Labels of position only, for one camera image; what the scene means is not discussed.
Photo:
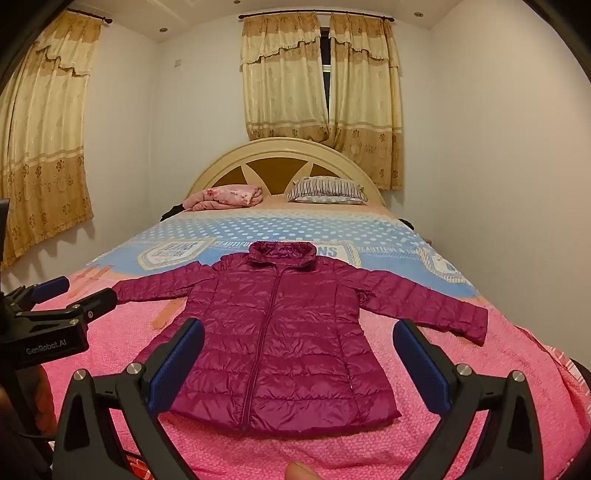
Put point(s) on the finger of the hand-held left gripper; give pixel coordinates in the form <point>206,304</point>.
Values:
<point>48,287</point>
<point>99,301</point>

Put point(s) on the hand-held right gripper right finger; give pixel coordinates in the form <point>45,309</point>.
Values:
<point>422,369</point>

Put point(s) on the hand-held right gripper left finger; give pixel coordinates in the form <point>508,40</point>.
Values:
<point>178,362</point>

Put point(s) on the magenta puffer jacket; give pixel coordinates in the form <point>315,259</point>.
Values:
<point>286,346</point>

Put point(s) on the person's right hand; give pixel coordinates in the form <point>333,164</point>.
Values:
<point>300,473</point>

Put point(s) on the blue pink printed bed sheet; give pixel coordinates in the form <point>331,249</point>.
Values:
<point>138,369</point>

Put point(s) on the black flat panel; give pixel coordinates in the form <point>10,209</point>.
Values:
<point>3,235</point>

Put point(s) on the wide beige floral curtain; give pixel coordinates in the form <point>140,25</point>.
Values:
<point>41,138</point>

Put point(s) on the folded pink floral blanket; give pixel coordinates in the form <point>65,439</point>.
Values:
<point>226,196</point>

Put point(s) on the striped pillow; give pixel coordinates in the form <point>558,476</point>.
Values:
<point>328,189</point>

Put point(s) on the cream wooden bed headboard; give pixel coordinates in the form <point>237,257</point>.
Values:
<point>286,146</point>

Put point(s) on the beige floral curtain panel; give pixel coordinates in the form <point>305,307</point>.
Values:
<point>364,101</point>
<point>284,83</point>

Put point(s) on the short dark curtain rod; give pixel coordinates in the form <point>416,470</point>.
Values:
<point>92,15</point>

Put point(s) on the dark window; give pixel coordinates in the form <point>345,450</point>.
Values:
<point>326,83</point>

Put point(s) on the long dark curtain rod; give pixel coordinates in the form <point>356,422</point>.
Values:
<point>323,16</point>

